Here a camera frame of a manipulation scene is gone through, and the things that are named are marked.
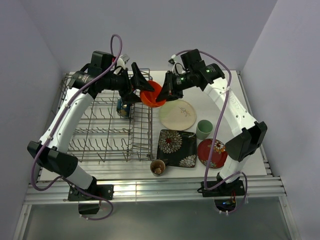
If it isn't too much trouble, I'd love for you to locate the dark brown cup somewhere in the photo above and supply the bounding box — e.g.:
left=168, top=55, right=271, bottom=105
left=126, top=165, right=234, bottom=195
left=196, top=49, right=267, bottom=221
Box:
left=149, top=159, right=169, bottom=177

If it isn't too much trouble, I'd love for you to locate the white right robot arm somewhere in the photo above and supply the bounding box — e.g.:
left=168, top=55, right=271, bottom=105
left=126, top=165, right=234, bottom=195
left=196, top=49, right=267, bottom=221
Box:
left=156, top=49, right=268, bottom=195

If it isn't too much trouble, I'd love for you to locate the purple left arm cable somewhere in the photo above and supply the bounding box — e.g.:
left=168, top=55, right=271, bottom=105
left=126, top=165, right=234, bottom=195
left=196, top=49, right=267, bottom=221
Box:
left=30, top=34, right=124, bottom=221

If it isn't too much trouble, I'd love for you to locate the cream green round plate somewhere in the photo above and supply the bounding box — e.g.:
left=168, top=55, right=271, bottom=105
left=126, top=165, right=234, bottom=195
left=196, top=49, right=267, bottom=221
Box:
left=158, top=99, right=197, bottom=131

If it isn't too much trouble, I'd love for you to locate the light green cup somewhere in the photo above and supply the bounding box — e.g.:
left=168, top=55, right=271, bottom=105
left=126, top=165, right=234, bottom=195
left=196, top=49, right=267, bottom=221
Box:
left=196, top=119, right=213, bottom=140

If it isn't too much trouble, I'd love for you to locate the orange bowl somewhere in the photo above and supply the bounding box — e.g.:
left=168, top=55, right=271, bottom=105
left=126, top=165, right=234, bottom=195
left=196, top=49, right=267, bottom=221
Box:
left=139, top=80, right=166, bottom=108

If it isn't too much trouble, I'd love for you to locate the black square floral plate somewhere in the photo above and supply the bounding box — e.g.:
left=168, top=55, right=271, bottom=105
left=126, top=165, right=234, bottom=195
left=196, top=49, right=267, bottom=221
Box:
left=156, top=129, right=197, bottom=168

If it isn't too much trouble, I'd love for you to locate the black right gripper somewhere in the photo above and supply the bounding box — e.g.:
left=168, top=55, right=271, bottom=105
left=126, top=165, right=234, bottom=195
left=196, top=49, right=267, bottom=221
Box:
left=155, top=70, right=193, bottom=104

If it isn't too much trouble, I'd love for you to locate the grey wire dish rack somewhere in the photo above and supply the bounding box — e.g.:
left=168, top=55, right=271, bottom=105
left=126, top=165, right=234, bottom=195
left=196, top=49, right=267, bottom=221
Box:
left=51, top=66, right=154, bottom=164

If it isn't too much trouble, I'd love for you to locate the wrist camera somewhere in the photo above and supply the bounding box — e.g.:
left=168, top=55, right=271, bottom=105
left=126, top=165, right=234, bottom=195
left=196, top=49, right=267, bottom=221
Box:
left=115, top=54, right=130, bottom=72
left=168, top=54, right=184, bottom=76

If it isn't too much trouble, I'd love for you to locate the dark blue beige bowl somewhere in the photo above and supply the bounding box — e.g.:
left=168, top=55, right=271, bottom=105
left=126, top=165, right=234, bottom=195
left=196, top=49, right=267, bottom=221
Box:
left=116, top=98, right=131, bottom=119

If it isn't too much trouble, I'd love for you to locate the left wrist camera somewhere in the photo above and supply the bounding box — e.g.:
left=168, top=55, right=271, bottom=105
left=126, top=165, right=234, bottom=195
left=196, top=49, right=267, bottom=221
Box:
left=115, top=54, right=130, bottom=72

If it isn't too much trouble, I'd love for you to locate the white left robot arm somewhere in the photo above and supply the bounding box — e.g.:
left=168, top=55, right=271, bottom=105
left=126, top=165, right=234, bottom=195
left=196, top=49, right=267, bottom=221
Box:
left=27, top=51, right=155, bottom=200

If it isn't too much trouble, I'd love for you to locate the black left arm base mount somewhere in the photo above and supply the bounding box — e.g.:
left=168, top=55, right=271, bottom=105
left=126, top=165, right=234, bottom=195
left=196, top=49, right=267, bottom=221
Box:
left=67, top=184, right=114, bottom=202

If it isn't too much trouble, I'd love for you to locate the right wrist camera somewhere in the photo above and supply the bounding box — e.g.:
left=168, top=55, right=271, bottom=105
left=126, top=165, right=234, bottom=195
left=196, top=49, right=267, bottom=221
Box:
left=168, top=54, right=184, bottom=76

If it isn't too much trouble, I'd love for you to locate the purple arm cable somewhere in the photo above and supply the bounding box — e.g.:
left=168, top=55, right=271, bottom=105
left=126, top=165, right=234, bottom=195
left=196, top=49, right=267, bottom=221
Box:
left=172, top=50, right=248, bottom=214
left=30, top=34, right=124, bottom=221

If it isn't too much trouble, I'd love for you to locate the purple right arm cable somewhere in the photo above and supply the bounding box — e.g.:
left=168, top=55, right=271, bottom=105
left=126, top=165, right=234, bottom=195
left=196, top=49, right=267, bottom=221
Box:
left=172, top=50, right=248, bottom=214

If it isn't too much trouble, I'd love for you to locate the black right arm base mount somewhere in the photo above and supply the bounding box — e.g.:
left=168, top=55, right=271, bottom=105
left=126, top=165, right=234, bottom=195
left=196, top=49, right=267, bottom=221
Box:
left=197, top=177, right=246, bottom=197

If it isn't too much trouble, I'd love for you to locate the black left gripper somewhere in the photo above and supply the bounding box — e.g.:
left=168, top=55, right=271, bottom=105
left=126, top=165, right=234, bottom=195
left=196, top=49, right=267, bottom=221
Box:
left=102, top=63, right=154, bottom=104

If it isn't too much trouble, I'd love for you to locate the red round floral plate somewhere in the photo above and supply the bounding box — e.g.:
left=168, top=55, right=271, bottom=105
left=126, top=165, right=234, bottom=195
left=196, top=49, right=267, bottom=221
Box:
left=196, top=138, right=229, bottom=169

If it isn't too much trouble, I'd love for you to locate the aluminium table rail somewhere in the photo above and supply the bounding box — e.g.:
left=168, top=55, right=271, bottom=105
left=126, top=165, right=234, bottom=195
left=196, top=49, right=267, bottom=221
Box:
left=22, top=174, right=286, bottom=205

